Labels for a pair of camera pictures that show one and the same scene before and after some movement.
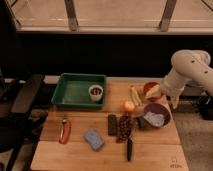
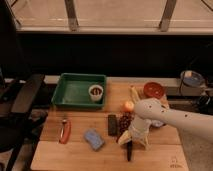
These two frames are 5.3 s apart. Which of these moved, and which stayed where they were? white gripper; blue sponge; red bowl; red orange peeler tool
Moved: white gripper
Stayed: red orange peeler tool; blue sponge; red bowl
